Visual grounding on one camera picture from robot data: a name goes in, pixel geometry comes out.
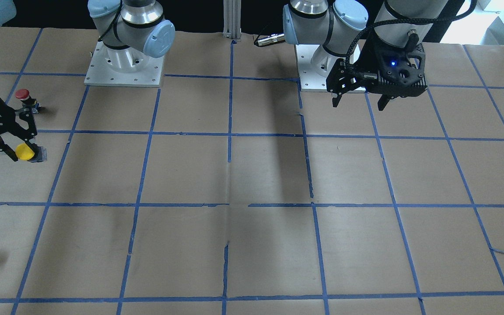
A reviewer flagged red push button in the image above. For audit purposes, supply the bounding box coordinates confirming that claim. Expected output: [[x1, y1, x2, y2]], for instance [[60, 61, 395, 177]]
[[14, 88, 43, 114]]

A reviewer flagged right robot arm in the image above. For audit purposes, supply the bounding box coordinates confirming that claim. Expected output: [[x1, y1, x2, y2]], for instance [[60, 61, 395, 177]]
[[0, 0, 175, 163]]

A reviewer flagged aluminium frame post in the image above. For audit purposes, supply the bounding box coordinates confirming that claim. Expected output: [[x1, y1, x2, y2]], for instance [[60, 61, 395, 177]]
[[223, 0, 242, 41]]

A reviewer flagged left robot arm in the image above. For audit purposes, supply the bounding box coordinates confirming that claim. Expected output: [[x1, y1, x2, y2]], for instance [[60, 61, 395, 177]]
[[283, 0, 447, 110]]

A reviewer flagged brown paper table cover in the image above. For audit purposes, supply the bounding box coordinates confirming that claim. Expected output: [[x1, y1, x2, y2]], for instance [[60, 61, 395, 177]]
[[0, 28, 504, 315]]

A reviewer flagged yellow push button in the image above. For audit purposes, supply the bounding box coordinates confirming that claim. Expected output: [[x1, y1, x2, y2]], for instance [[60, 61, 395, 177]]
[[15, 142, 47, 163]]

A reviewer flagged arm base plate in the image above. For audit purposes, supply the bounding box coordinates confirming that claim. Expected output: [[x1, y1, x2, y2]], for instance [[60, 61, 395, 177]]
[[296, 42, 371, 94], [84, 42, 165, 88]]

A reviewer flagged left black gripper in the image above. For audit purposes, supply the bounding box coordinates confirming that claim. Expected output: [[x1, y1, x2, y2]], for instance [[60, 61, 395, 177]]
[[325, 39, 427, 111]]

